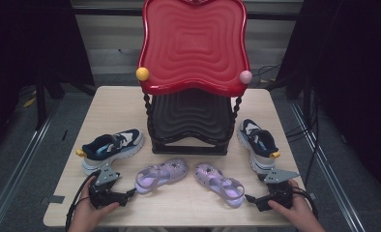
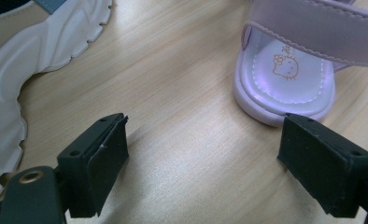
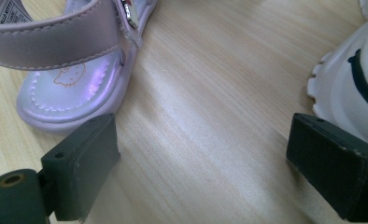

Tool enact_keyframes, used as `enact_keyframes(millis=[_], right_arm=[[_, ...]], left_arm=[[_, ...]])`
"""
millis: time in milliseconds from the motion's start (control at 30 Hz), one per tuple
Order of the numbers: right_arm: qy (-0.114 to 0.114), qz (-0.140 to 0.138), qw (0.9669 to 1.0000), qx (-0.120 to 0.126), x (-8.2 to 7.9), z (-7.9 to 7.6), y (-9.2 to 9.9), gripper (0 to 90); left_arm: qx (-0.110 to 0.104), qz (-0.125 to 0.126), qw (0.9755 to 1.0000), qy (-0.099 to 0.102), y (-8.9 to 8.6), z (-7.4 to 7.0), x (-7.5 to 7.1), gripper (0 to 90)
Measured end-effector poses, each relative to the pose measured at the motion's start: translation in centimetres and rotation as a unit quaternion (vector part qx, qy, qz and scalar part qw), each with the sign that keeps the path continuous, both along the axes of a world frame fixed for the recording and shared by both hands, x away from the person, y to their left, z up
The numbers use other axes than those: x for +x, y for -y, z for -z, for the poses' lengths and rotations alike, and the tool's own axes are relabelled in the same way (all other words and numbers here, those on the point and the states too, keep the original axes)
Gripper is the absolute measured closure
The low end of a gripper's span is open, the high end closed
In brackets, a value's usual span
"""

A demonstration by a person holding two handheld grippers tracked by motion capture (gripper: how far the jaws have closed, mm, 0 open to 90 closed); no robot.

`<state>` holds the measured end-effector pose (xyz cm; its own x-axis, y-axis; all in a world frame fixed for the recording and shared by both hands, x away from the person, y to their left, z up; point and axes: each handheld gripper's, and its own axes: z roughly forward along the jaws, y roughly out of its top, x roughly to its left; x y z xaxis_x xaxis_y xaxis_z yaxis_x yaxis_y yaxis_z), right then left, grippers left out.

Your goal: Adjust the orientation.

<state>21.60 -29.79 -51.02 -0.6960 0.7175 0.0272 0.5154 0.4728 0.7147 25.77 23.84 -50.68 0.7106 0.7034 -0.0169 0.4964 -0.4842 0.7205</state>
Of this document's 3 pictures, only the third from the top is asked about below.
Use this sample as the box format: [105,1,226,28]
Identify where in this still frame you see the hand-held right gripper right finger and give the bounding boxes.
[285,112,368,223]

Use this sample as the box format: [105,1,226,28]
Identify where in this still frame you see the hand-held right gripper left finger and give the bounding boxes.
[40,112,121,223]

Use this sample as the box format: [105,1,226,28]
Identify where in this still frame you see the pair of pink-white sneakers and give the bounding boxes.
[0,0,159,135]

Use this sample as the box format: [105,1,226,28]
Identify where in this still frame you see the navy and white sneaker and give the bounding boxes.
[306,0,368,150]

